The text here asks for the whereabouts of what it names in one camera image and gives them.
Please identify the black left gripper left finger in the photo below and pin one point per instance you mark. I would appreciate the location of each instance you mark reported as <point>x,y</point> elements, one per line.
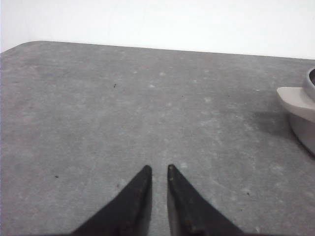
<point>128,214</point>

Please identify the stainless steel steamer pot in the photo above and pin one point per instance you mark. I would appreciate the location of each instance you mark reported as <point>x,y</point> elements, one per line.
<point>299,102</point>

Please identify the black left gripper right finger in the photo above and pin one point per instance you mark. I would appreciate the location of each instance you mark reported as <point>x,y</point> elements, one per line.
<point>190,214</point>

